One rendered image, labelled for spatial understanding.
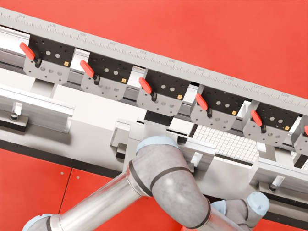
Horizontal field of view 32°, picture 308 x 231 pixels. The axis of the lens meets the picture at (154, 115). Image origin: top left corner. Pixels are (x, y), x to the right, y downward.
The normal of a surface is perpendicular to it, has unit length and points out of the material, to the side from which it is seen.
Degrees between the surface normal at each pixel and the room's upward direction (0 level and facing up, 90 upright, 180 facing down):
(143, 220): 90
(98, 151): 0
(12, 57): 90
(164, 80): 90
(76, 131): 0
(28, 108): 90
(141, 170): 55
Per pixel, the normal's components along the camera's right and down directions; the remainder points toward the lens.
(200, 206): 0.64, -0.01
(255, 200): 0.30, -0.68
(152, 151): -0.44, -0.52
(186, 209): 0.15, 0.29
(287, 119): -0.07, 0.62
